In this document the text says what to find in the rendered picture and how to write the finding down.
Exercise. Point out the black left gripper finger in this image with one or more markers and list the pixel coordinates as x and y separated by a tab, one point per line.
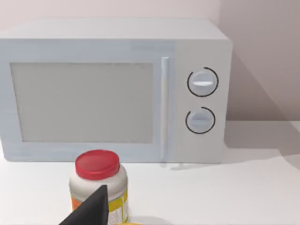
93	208

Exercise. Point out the yellow object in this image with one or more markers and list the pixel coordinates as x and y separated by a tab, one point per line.
131	223

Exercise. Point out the white bottle with red lid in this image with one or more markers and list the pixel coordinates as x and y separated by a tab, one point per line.
98	164

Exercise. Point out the microwave door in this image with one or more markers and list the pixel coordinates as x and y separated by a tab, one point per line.
82	150

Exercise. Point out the small microwave knob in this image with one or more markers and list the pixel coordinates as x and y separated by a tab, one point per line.
200	120

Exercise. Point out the large microwave knob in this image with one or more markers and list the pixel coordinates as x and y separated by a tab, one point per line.
202	81

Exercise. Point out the pale microwave oven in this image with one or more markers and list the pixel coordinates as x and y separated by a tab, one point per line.
199	47

